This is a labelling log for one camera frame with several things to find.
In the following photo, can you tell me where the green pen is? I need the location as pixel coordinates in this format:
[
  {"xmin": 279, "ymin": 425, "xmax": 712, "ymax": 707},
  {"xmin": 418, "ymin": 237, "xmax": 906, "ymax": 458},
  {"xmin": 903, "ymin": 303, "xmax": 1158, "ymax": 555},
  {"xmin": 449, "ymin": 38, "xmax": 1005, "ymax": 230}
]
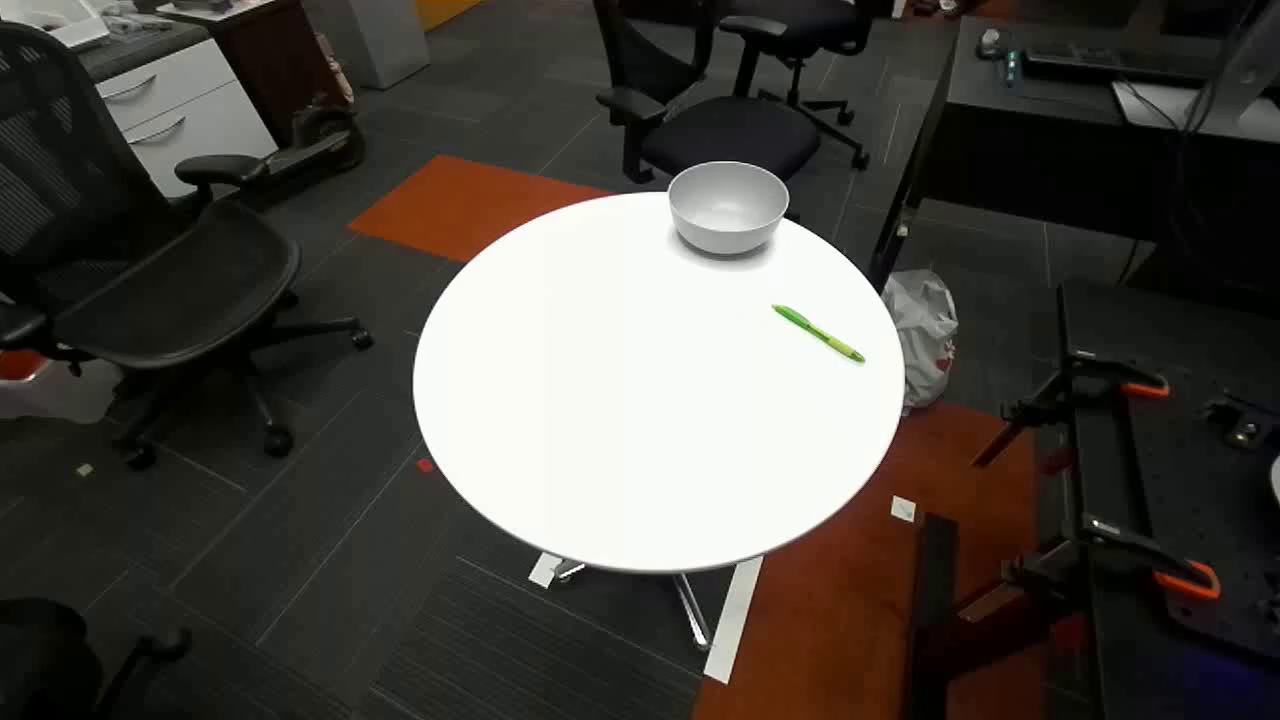
[{"xmin": 769, "ymin": 298, "xmax": 867, "ymax": 369}]

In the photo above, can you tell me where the white bowl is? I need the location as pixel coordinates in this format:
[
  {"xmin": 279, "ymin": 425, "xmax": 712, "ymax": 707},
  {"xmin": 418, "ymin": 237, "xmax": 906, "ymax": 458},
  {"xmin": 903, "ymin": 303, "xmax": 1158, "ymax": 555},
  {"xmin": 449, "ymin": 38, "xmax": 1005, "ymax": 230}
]
[{"xmin": 664, "ymin": 157, "xmax": 791, "ymax": 258}]

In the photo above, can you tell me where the round white table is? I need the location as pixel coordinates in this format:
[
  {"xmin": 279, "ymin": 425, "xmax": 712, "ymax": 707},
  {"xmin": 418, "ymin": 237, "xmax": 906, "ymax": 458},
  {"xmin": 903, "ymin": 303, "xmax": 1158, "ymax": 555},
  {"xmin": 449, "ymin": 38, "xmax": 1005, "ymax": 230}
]
[{"xmin": 406, "ymin": 189, "xmax": 911, "ymax": 686}]

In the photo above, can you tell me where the orange floor mat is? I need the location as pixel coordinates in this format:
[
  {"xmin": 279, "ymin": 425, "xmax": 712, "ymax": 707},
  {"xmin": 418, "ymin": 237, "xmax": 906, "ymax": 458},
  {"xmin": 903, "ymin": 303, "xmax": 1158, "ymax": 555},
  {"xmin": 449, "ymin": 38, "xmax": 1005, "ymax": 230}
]
[{"xmin": 343, "ymin": 152, "xmax": 617, "ymax": 268}]

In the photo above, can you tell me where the black padded office chair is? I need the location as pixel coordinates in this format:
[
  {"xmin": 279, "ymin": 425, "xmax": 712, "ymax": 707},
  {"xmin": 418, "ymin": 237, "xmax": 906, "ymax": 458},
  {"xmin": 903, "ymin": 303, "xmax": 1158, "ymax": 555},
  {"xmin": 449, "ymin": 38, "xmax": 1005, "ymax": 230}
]
[{"xmin": 587, "ymin": 0, "xmax": 828, "ymax": 189}]

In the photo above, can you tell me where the white plastic bag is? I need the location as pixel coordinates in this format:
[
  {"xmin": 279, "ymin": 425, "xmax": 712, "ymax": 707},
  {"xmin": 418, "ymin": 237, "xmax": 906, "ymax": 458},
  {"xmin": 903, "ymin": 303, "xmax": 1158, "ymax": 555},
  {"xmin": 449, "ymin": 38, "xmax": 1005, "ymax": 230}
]
[{"xmin": 880, "ymin": 263, "xmax": 963, "ymax": 415}]

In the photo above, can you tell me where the black orange bar clamp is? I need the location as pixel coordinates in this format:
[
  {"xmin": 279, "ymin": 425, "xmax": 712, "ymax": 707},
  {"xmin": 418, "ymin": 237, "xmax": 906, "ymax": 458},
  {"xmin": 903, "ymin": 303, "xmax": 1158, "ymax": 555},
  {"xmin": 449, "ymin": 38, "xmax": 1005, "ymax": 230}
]
[
  {"xmin": 998, "ymin": 513, "xmax": 1227, "ymax": 625},
  {"xmin": 971, "ymin": 349, "xmax": 1175, "ymax": 472}
]

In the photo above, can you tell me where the black desk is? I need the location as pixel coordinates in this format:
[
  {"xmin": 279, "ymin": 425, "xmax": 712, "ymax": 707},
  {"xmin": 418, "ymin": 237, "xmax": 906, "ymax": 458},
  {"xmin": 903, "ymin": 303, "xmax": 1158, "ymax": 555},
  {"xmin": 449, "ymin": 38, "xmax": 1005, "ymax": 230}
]
[{"xmin": 865, "ymin": 12, "xmax": 1280, "ymax": 293}]

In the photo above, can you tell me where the black mesh office chair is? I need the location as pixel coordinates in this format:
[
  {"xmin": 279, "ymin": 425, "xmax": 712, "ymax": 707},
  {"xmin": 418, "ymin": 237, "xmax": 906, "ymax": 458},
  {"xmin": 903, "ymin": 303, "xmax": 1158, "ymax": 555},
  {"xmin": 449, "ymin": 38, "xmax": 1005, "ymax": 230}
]
[{"xmin": 0, "ymin": 15, "xmax": 375, "ymax": 477}]

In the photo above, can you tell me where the white drawer cabinet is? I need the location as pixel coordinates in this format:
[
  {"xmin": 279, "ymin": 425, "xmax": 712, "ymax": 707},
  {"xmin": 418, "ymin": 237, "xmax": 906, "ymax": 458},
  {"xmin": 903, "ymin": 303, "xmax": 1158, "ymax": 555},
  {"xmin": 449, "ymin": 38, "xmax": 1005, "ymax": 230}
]
[{"xmin": 90, "ymin": 35, "xmax": 279, "ymax": 202}]

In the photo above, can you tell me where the black workbench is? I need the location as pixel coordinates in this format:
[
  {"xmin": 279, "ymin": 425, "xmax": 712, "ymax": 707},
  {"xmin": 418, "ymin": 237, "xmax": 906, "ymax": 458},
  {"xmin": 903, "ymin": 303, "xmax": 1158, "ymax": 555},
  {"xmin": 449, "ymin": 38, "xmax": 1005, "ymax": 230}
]
[{"xmin": 898, "ymin": 275, "xmax": 1280, "ymax": 720}]

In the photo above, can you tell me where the black keyboard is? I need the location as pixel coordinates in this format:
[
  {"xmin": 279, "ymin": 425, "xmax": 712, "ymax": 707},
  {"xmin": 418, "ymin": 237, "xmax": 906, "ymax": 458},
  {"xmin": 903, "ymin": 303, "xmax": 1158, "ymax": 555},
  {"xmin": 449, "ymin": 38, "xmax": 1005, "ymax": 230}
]
[{"xmin": 1020, "ymin": 38, "xmax": 1227, "ymax": 86}]

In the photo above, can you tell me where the black chair with armrest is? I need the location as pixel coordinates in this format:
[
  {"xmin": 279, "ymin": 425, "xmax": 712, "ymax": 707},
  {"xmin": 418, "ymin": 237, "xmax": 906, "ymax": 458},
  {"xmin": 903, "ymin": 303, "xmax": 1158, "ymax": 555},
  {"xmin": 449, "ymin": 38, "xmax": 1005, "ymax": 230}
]
[{"xmin": 0, "ymin": 596, "xmax": 194, "ymax": 720}]

